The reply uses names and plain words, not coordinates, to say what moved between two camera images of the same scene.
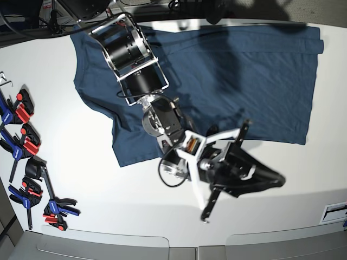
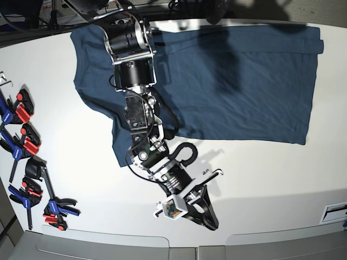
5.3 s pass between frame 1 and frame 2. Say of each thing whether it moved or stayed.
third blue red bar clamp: stayed
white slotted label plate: stayed
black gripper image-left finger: moved
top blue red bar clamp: stayed
